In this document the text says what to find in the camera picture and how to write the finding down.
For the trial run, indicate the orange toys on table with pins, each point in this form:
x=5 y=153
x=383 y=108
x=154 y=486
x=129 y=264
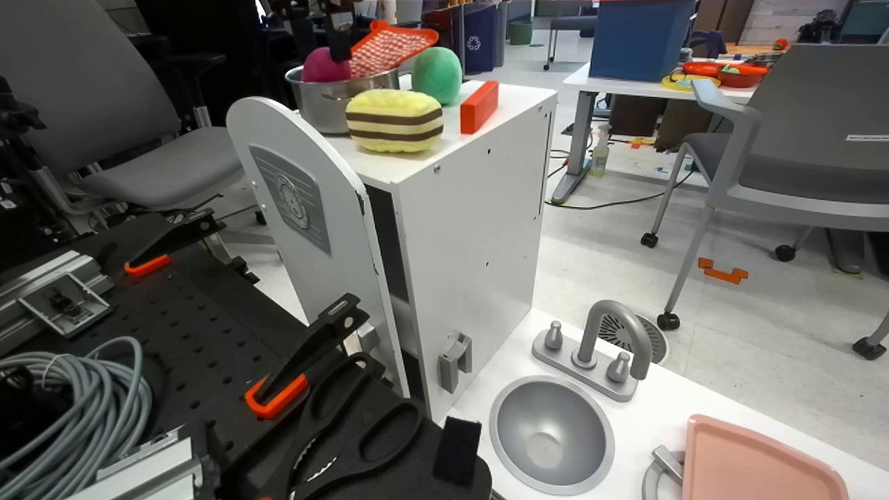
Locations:
x=726 y=69

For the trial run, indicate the green plush ball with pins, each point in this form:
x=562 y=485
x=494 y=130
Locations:
x=437 y=74

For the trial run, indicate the blue recycling bin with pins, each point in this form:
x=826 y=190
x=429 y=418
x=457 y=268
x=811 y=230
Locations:
x=482 y=37

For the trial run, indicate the white arched panel grey plaque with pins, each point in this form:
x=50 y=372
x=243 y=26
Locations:
x=295 y=240

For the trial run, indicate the grey padded office chair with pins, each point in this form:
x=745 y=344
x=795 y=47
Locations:
x=111 y=112

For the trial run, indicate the black scissors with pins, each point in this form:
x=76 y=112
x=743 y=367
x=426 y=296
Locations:
x=361 y=433

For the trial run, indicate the black pegboard table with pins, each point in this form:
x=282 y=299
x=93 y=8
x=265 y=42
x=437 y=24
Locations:
x=204 y=342

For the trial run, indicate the grey sink bowl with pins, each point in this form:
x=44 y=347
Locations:
x=550 y=433

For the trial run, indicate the aluminium rail with bracket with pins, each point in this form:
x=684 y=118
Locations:
x=55 y=300
x=138 y=467

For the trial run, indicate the clear spray bottle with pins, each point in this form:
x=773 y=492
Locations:
x=600 y=147

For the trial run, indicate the pink plastic tray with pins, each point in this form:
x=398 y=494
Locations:
x=751 y=462

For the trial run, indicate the yellow brown striped plush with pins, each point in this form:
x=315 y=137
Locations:
x=391 y=121

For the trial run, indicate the grey toy faucet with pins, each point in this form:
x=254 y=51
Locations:
x=600 y=347

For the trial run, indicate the steel pot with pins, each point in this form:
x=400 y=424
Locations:
x=320 y=101

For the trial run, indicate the white toy sink counter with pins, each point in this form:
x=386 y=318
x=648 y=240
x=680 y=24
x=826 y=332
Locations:
x=739 y=397

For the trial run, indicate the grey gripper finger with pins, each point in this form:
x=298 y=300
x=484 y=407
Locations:
x=348 y=42

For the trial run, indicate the grey plastic chair with casters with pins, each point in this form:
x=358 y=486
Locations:
x=795 y=140

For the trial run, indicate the small black box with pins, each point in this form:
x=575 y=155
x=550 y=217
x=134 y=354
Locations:
x=457 y=451

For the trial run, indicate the grey cupboard latch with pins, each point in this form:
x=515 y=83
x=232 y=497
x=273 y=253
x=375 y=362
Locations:
x=452 y=362

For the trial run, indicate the orange mesh strainer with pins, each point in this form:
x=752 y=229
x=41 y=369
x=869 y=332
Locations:
x=391 y=44

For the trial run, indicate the blue storage bin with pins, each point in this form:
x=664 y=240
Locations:
x=639 y=37

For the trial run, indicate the white toy cupboard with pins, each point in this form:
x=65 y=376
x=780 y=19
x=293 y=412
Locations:
x=472 y=211

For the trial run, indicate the orange rectangular block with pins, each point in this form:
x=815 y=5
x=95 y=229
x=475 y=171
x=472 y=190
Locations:
x=479 y=105

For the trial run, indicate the white office table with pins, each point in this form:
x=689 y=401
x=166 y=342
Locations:
x=593 y=101

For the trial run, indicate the purple plushy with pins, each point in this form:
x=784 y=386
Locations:
x=323 y=67

